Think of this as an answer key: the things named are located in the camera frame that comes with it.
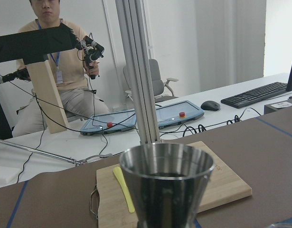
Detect steel jigger cup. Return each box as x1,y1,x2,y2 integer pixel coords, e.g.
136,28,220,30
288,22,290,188
119,143,215,228

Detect blue teach pendant left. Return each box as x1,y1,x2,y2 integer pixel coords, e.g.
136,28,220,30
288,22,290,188
80,110,137,135

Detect blue teach pendant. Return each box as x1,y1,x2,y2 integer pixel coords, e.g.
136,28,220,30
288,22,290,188
156,100,204,129
80,110,137,135

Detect blue teach pendant right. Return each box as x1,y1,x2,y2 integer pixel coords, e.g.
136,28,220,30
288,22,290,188
156,100,204,129

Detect grey office chair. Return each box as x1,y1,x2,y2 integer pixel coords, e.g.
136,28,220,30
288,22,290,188
123,59,178,103

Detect yellow plastic knife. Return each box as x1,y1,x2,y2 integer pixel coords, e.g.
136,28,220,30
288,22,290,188
113,167,135,213

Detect black computer mouse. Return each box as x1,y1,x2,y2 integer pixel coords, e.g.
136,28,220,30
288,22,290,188
201,100,220,111

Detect seated person operator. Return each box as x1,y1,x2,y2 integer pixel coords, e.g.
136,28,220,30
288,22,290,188
12,0,110,137

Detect black keyboard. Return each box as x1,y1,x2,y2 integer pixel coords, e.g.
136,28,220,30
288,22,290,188
221,82,287,109

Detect green handled reacher stick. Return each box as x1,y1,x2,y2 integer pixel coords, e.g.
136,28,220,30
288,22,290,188
0,139,113,166

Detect aluminium frame post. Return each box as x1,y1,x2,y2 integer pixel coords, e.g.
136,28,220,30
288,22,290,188
116,0,160,144

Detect wooden stand post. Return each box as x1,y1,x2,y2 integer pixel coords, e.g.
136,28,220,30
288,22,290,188
26,60,69,134

